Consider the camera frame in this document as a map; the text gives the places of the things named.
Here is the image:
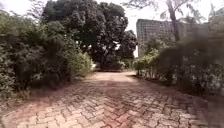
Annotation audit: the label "large dark tree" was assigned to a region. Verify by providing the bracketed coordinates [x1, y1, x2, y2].
[41, 0, 138, 72]

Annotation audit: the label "red brick path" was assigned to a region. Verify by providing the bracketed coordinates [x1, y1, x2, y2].
[0, 70, 214, 128]

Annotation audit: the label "grey building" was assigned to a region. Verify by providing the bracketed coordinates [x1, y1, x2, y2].
[135, 18, 211, 58]

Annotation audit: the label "green bushes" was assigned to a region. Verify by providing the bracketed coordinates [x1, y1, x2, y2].
[0, 9, 94, 99]
[133, 8, 224, 98]

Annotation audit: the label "thin bare tree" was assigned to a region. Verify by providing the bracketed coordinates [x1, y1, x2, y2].
[123, 0, 204, 44]

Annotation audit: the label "bare earth strip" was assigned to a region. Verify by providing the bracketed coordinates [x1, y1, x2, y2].
[0, 78, 81, 113]

